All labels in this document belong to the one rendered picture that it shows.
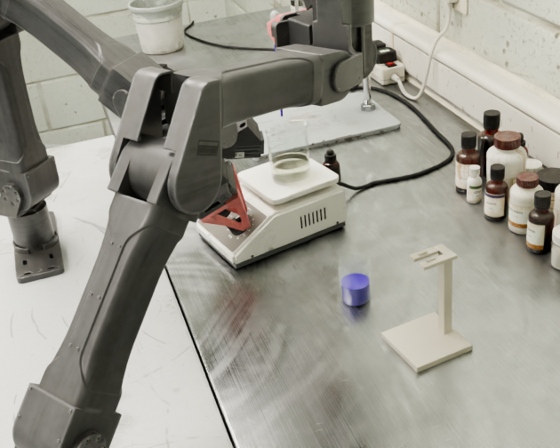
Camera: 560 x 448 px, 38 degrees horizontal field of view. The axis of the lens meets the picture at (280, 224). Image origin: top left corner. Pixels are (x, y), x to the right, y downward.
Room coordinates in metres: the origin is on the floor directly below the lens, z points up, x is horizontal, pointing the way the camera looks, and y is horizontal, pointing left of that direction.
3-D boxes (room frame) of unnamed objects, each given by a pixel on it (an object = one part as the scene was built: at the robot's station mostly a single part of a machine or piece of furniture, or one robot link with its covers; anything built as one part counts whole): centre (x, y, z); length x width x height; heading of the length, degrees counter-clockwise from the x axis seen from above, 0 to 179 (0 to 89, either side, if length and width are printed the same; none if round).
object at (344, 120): (1.51, -0.08, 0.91); 0.30 x 0.20 x 0.01; 105
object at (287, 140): (1.12, -0.03, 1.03); 0.07 x 0.06 x 0.08; 117
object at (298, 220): (1.12, 0.00, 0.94); 0.22 x 0.13 x 0.08; 118
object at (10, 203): (1.14, 0.38, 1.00); 0.09 x 0.06 x 0.06; 152
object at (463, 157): (1.18, -0.31, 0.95); 0.04 x 0.04 x 0.10
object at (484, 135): (1.23, -0.36, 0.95); 0.04 x 0.04 x 0.11
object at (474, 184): (1.14, -0.31, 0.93); 0.02 x 0.02 x 0.06
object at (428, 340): (0.80, -0.16, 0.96); 0.08 x 0.08 x 0.13; 22
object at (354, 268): (0.91, -0.09, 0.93); 0.04 x 0.04 x 0.06
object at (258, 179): (1.13, -0.02, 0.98); 0.12 x 0.12 x 0.01; 28
